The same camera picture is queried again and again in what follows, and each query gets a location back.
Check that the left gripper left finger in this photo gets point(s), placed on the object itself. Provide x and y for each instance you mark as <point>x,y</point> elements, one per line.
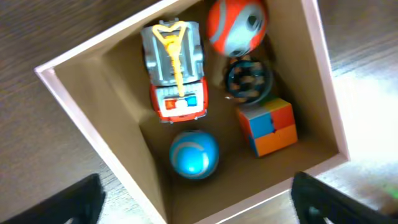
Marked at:
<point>81,202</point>

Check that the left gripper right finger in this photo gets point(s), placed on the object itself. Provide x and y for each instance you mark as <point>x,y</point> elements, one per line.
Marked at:
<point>317,202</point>

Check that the colourful puzzle cube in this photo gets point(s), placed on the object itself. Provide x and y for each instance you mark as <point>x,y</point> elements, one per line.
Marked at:
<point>268,126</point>

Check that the blue robot ball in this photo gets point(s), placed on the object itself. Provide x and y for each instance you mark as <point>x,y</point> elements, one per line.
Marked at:
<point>194,154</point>

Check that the black round wheel cap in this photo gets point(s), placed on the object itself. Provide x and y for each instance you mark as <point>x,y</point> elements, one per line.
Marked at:
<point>247,81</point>

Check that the red toy fire truck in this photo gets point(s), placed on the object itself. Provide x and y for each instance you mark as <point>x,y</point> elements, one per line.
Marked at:
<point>174,60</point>

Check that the red robot ball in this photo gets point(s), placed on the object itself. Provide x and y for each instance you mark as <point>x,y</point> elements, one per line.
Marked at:
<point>236,27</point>

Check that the pink cardboard box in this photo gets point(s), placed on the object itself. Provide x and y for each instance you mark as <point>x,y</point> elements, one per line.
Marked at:
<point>103,86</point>

